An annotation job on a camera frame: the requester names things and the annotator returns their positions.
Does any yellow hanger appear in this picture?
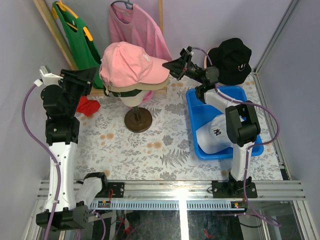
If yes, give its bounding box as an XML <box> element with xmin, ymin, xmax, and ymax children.
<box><xmin>51</xmin><ymin>0</ymin><xmax>93</xmax><ymax>42</ymax></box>

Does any red cloth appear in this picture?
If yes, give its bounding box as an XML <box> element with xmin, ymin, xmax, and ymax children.
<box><xmin>76</xmin><ymin>96</ymin><xmax>101</xmax><ymax>117</ymax></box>

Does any cream foam mannequin head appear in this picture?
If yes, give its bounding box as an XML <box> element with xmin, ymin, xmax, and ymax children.
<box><xmin>119</xmin><ymin>90</ymin><xmax>148</xmax><ymax>107</ymax></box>

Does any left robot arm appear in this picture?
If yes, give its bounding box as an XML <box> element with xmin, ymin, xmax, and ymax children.
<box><xmin>36</xmin><ymin>66</ymin><xmax>110</xmax><ymax>232</ymax></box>

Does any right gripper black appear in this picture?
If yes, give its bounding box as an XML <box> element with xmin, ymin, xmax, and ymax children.
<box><xmin>162</xmin><ymin>53</ymin><xmax>205</xmax><ymax>85</ymax></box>

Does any black hat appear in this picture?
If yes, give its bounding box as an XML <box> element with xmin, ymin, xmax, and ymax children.
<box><xmin>207</xmin><ymin>37</ymin><xmax>252</xmax><ymax>86</ymax></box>

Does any dark green cap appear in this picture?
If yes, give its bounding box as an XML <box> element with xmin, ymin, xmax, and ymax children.
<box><xmin>109</xmin><ymin>89</ymin><xmax>142</xmax><ymax>98</ymax></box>

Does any pink baseball cap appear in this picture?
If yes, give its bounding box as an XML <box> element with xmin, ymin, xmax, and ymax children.
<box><xmin>99</xmin><ymin>41</ymin><xmax>170</xmax><ymax>88</ymax></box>

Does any floral table mat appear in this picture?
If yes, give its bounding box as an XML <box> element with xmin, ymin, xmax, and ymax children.
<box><xmin>53</xmin><ymin>70</ymin><xmax>285</xmax><ymax>181</ymax></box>

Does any aluminium rail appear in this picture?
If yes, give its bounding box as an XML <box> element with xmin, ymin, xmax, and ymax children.
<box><xmin>37</xmin><ymin>179</ymin><xmax>307</xmax><ymax>211</ymax></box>

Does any dark mannequin base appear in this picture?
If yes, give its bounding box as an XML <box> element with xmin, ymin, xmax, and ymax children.
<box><xmin>124</xmin><ymin>106</ymin><xmax>153</xmax><ymax>133</ymax></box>

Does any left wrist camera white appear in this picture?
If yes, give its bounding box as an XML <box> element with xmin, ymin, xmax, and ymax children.
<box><xmin>33</xmin><ymin>65</ymin><xmax>63</xmax><ymax>87</ymax></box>

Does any wooden clothes rack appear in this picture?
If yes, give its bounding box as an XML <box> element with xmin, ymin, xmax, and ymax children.
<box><xmin>33</xmin><ymin>0</ymin><xmax>167</xmax><ymax>97</ymax></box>

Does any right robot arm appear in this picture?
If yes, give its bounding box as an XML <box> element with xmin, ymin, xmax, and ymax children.
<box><xmin>162</xmin><ymin>46</ymin><xmax>261</xmax><ymax>201</ymax></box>

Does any blue plastic bin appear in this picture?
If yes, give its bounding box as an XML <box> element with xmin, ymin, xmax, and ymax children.
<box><xmin>186</xmin><ymin>86</ymin><xmax>264</xmax><ymax>161</ymax></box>

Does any green tank top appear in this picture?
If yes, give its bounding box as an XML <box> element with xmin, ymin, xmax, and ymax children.
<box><xmin>51</xmin><ymin>1</ymin><xmax>106</xmax><ymax>90</ymax></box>

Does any khaki hat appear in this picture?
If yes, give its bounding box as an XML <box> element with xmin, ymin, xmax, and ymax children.
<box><xmin>104</xmin><ymin>78</ymin><xmax>169</xmax><ymax>93</ymax></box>

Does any white cap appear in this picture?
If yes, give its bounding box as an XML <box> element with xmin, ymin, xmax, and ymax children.
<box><xmin>196</xmin><ymin>114</ymin><xmax>233</xmax><ymax>155</ymax></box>

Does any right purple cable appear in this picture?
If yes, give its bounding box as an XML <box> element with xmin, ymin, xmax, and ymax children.
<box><xmin>189</xmin><ymin>46</ymin><xmax>281</xmax><ymax>229</ymax></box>

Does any pink t-shirt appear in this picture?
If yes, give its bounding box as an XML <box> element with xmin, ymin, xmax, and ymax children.
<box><xmin>108</xmin><ymin>4</ymin><xmax>172</xmax><ymax>102</ymax></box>

